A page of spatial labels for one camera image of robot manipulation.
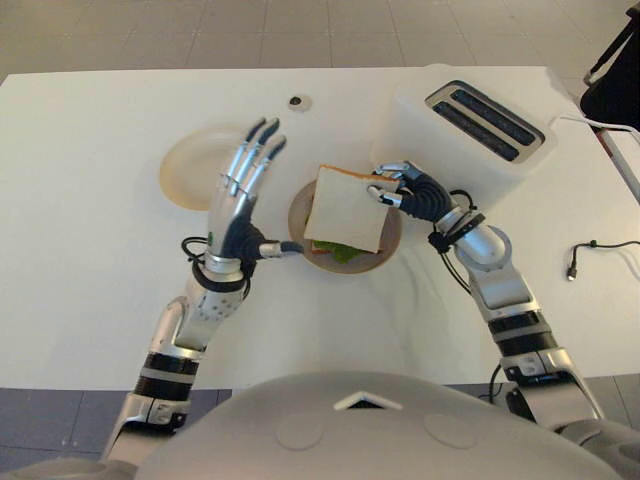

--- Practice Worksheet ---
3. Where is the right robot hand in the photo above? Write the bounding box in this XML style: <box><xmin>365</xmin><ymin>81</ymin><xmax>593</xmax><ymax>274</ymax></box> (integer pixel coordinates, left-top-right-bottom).
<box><xmin>366</xmin><ymin>160</ymin><xmax>455</xmax><ymax>224</ymax></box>

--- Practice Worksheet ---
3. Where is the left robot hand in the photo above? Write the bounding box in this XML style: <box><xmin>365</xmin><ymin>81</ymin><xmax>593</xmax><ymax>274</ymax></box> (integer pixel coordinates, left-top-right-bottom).
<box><xmin>203</xmin><ymin>117</ymin><xmax>307</xmax><ymax>275</ymax></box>

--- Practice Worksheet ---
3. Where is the cream toaster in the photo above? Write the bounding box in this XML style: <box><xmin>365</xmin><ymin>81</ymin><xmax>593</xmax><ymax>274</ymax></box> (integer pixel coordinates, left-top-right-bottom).
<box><xmin>369</xmin><ymin>63</ymin><xmax>559</xmax><ymax>214</ymax></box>

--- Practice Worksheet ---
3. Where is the cream plate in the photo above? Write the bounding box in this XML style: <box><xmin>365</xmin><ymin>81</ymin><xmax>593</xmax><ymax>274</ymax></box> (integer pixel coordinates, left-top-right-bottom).
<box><xmin>159</xmin><ymin>127</ymin><xmax>251</xmax><ymax>212</ymax></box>

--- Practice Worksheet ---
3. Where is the green lettuce leaf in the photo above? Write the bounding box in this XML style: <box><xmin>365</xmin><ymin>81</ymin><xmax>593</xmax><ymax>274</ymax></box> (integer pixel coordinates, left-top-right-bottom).
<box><xmin>313</xmin><ymin>239</ymin><xmax>370</xmax><ymax>264</ymax></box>

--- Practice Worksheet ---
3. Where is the beige plate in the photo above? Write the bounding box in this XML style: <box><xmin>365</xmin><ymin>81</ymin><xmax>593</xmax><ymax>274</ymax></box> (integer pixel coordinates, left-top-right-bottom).
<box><xmin>287</xmin><ymin>179</ymin><xmax>404</xmax><ymax>276</ymax></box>

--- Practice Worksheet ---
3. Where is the black chair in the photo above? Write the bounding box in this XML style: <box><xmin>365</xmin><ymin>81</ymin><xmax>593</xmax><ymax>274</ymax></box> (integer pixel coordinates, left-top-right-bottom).
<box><xmin>579</xmin><ymin>0</ymin><xmax>640</xmax><ymax>132</ymax></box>

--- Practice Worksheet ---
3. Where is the robot body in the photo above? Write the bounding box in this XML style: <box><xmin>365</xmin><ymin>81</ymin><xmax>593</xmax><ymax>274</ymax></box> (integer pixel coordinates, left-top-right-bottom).
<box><xmin>133</xmin><ymin>369</ymin><xmax>627</xmax><ymax>480</ymax></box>

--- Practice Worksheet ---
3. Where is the white cord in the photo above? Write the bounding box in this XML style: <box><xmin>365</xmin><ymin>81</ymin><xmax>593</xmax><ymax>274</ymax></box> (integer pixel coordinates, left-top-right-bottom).
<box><xmin>548</xmin><ymin>114</ymin><xmax>640</xmax><ymax>136</ymax></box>

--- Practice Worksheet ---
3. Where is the thin black plug cable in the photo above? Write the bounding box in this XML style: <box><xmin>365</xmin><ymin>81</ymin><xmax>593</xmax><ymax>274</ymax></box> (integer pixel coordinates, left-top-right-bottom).
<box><xmin>566</xmin><ymin>240</ymin><xmax>640</xmax><ymax>281</ymax></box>

